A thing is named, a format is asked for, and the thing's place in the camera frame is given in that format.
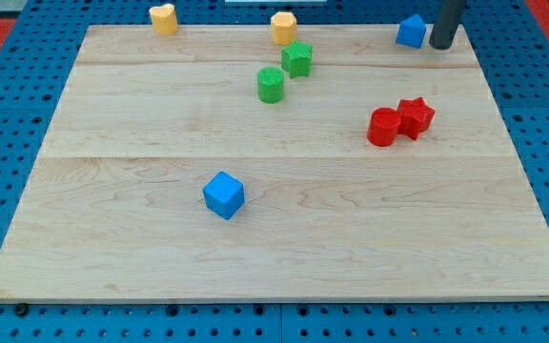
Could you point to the yellow heart block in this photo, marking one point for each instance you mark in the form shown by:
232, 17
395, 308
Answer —
164, 20

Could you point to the blue cube block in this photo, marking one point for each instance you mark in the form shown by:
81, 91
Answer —
224, 195

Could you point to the blue pentagon block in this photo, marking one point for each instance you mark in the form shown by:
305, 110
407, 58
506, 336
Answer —
411, 32

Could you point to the red cylinder block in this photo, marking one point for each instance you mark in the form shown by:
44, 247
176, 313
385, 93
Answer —
383, 126

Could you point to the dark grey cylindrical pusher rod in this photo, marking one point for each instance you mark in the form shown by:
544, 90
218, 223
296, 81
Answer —
446, 24

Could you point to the yellow hexagon block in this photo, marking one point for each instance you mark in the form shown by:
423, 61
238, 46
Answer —
283, 28

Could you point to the red star block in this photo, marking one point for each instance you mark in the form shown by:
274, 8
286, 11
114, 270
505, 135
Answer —
416, 117

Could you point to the light wooden board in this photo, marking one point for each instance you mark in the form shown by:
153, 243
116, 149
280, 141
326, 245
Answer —
114, 210

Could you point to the green star block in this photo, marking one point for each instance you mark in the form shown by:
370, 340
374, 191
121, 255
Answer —
296, 59

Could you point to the green cylinder block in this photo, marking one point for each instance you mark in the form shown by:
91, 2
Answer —
270, 85

